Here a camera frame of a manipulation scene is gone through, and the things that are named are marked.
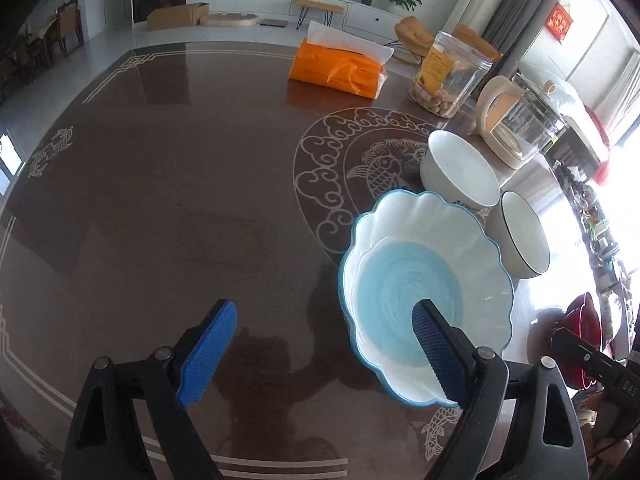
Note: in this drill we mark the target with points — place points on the cardboard box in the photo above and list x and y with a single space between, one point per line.
175 16

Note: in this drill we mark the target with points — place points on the blue scalloped bowl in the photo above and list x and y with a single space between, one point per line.
395 240

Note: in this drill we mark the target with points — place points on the red cloth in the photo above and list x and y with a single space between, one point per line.
602 150

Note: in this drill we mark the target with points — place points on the orange lounge chair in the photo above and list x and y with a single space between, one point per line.
415 32

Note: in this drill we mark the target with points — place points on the wooden dining chairs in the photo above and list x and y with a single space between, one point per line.
55 35

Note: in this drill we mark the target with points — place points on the white ribbed bowl dark rim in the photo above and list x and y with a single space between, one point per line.
525 240

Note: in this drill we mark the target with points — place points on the white television cabinet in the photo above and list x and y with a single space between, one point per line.
240 0

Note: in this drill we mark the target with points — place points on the white bowl with blue print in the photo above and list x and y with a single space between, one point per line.
460 172

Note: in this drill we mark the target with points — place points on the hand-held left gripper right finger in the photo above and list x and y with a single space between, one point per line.
440 355

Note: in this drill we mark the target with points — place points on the red wall decoration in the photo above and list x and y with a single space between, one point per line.
559 21

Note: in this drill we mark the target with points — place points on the round beige floor cushion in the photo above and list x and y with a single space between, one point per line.
230 20

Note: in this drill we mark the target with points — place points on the red flower-shaped plate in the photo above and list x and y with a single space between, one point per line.
585 315

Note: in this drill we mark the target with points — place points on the wooden bench with metal legs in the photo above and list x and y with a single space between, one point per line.
317 6

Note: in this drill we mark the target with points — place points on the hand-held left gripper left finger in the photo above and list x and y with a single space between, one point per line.
207 355

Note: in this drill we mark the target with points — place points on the grey curtain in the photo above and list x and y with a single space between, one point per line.
525 5

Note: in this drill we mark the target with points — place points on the orange tissue pack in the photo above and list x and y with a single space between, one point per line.
335 67

